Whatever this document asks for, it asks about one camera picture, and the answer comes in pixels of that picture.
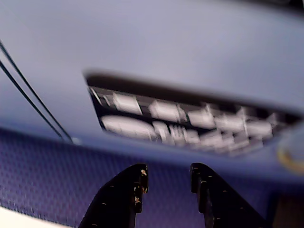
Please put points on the dark blue textured mat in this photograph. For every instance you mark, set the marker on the dark blue textured mat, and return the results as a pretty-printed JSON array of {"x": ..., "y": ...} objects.
[{"x": 47, "y": 178}]

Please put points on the light blue toy kitchen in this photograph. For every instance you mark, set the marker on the light blue toy kitchen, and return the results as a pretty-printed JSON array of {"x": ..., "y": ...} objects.
[{"x": 142, "y": 35}]

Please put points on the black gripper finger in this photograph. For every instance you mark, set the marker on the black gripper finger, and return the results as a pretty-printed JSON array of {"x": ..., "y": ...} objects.
[
  {"x": 221, "y": 206},
  {"x": 118, "y": 202}
]

